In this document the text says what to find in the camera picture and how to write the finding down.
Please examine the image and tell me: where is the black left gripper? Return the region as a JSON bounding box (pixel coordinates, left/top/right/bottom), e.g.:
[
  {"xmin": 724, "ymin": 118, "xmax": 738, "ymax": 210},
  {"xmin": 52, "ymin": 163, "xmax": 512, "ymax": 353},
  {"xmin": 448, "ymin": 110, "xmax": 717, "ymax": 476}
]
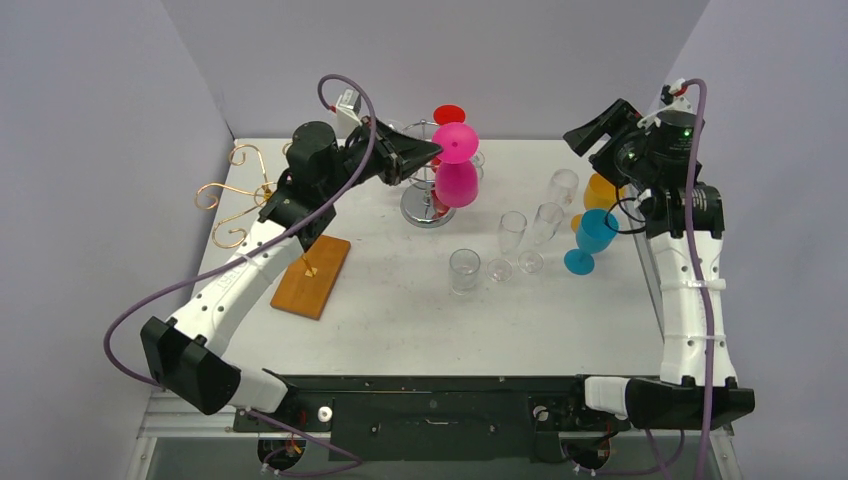
[{"xmin": 320, "ymin": 116, "xmax": 442, "ymax": 200}]

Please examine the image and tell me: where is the yellow wine glass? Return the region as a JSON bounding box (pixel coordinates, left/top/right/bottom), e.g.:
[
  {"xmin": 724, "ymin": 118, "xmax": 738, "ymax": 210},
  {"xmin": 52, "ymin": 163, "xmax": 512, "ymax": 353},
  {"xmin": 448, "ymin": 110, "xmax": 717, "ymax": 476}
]
[{"xmin": 583, "ymin": 173, "xmax": 622, "ymax": 211}]

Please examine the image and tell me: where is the pink wine glass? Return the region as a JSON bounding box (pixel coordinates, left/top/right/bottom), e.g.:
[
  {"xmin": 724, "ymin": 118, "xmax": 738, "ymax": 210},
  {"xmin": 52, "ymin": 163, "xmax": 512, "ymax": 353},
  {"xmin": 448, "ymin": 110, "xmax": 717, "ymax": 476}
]
[{"xmin": 433, "ymin": 122, "xmax": 479, "ymax": 208}]

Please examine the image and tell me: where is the clear glass back gold rack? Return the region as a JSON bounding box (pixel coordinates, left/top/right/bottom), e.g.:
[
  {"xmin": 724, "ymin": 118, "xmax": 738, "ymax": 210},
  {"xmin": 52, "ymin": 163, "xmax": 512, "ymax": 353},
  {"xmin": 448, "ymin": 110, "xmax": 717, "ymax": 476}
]
[{"xmin": 545, "ymin": 169, "xmax": 579, "ymax": 210}]

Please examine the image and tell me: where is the blue wine glass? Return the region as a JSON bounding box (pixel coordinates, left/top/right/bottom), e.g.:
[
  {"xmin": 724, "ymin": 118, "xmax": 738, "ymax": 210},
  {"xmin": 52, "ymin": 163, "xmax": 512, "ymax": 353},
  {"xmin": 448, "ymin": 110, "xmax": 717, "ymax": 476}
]
[{"xmin": 563, "ymin": 209, "xmax": 619, "ymax": 275}]

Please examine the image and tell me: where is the clear glass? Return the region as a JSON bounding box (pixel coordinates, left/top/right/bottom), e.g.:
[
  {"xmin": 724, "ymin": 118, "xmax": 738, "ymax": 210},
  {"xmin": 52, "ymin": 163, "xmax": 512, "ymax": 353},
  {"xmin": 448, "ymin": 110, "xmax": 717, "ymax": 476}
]
[
  {"xmin": 471, "ymin": 150, "xmax": 486, "ymax": 181},
  {"xmin": 518, "ymin": 202, "xmax": 565, "ymax": 274}
]

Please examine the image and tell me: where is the clear etched goblet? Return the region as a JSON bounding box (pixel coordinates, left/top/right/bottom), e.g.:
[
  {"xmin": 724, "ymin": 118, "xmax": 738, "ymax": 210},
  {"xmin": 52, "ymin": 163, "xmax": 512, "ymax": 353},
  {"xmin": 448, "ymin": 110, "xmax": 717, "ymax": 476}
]
[{"xmin": 449, "ymin": 248, "xmax": 481, "ymax": 295}]

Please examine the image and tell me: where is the clear champagne flute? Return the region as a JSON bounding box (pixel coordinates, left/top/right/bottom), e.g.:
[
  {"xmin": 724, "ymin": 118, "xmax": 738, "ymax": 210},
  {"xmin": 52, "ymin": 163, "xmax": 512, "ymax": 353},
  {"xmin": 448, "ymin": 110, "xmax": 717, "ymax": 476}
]
[{"xmin": 486, "ymin": 211, "xmax": 527, "ymax": 283}]

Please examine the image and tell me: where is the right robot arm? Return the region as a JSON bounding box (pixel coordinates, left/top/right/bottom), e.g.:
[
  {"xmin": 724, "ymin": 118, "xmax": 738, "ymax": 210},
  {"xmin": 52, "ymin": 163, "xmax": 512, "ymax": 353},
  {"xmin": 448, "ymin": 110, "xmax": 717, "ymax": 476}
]
[{"xmin": 563, "ymin": 99, "xmax": 755, "ymax": 431}]

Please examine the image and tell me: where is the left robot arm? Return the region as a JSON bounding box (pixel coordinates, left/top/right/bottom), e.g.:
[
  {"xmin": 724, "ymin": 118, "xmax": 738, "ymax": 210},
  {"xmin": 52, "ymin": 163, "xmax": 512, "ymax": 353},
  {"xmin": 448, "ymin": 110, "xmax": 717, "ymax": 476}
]
[{"xmin": 140, "ymin": 118, "xmax": 443, "ymax": 430}]

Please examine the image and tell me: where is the red wine glass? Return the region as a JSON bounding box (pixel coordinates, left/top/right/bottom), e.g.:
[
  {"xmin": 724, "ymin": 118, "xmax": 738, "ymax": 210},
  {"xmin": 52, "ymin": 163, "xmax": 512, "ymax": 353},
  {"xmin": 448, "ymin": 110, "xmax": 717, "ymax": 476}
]
[{"xmin": 431, "ymin": 104, "xmax": 466, "ymax": 218}]

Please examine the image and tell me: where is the gold rack with wooden base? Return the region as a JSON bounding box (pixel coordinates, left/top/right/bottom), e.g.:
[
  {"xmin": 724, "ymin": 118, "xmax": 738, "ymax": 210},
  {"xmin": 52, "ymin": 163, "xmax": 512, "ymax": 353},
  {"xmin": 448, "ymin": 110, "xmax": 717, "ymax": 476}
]
[{"xmin": 194, "ymin": 140, "xmax": 351, "ymax": 320}]

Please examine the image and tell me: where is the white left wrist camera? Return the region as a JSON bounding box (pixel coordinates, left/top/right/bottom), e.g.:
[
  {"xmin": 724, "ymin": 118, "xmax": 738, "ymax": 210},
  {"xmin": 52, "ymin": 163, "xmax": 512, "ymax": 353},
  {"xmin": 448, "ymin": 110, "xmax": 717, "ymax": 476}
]
[{"xmin": 331, "ymin": 88, "xmax": 362, "ymax": 139}]

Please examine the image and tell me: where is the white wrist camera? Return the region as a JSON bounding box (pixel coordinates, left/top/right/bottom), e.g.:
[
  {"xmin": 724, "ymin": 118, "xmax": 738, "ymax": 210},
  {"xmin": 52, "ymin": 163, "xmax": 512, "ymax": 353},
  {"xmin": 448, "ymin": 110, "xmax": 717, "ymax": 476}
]
[
  {"xmin": 637, "ymin": 78, "xmax": 695, "ymax": 129},
  {"xmin": 331, "ymin": 88, "xmax": 362, "ymax": 139}
]

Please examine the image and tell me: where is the silver wire glass rack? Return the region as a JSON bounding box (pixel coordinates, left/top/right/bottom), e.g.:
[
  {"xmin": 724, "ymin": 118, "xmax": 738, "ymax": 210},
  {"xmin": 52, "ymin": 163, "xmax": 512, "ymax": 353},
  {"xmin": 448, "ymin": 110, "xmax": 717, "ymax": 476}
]
[{"xmin": 389, "ymin": 119, "xmax": 456, "ymax": 228}]

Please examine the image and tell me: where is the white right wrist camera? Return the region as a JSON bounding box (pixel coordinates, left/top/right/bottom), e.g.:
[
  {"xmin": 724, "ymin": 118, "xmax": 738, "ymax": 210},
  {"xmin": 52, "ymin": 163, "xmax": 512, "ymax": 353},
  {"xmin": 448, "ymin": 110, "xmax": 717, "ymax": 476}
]
[{"xmin": 637, "ymin": 78, "xmax": 695, "ymax": 129}]

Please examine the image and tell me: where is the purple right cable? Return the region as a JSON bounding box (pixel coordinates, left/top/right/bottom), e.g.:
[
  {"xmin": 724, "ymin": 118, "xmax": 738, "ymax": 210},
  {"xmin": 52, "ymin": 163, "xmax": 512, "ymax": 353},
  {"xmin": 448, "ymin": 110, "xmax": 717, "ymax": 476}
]
[{"xmin": 645, "ymin": 78, "xmax": 718, "ymax": 480}]

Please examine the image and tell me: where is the purple cable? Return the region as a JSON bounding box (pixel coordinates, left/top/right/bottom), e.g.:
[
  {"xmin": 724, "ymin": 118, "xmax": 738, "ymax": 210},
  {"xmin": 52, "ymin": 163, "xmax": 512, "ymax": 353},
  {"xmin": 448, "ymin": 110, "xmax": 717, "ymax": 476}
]
[
  {"xmin": 103, "ymin": 73, "xmax": 379, "ymax": 478},
  {"xmin": 645, "ymin": 78, "xmax": 718, "ymax": 480}
]

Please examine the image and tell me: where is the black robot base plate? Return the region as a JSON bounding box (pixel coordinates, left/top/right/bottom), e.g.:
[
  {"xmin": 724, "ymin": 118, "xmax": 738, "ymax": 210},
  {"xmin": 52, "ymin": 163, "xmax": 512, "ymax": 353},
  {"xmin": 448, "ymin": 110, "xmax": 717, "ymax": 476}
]
[{"xmin": 233, "ymin": 375, "xmax": 636, "ymax": 463}]

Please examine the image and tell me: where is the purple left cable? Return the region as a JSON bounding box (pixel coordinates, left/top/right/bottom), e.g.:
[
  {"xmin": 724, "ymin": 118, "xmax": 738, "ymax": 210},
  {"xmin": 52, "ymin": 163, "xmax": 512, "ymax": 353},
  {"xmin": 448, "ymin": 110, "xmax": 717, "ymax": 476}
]
[{"xmin": 103, "ymin": 73, "xmax": 379, "ymax": 478}]

